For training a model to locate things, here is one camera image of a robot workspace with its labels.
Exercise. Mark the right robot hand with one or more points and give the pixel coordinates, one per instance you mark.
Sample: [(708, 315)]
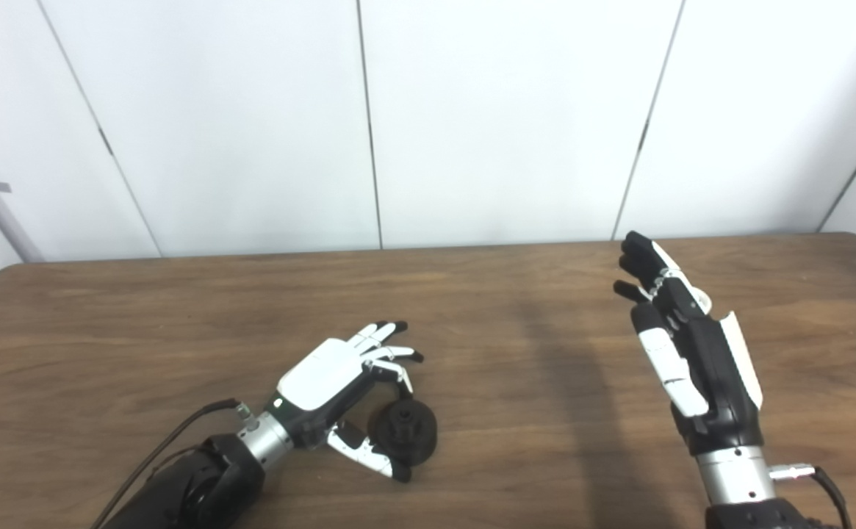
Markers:
[(714, 375)]

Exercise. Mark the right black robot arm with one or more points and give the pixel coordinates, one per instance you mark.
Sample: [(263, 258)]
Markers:
[(736, 477)]

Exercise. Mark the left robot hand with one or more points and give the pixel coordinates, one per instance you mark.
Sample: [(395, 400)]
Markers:
[(317, 378)]

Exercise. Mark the round black part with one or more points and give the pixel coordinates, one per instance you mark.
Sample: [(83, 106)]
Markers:
[(405, 433)]

